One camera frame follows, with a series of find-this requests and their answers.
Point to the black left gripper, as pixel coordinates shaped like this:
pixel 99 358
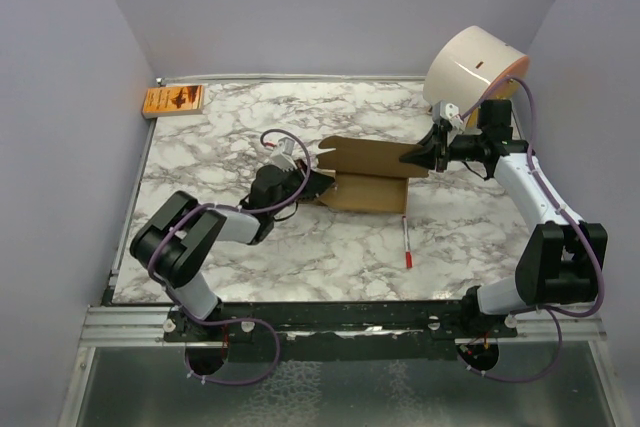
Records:
pixel 317 184

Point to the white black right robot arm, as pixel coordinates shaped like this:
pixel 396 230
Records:
pixel 562 262

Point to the red capped white marker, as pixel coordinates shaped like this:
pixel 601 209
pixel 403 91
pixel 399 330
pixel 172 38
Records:
pixel 407 244

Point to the brown cardboard box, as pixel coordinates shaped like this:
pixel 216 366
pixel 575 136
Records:
pixel 368 175

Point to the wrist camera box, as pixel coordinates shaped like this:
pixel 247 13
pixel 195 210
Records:
pixel 281 155
pixel 446 116

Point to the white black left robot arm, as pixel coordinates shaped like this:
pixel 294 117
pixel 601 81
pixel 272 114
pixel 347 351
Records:
pixel 173 245

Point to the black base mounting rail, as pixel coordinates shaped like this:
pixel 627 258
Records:
pixel 334 331

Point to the large white cylindrical roll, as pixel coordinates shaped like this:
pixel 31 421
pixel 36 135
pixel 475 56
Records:
pixel 470 64

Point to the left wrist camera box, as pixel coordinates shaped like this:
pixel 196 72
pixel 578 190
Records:
pixel 281 155

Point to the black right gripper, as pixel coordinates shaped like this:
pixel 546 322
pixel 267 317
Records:
pixel 435 153

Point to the orange paperback book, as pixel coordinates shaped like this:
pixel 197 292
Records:
pixel 173 101

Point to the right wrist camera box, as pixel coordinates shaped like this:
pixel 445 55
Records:
pixel 446 116

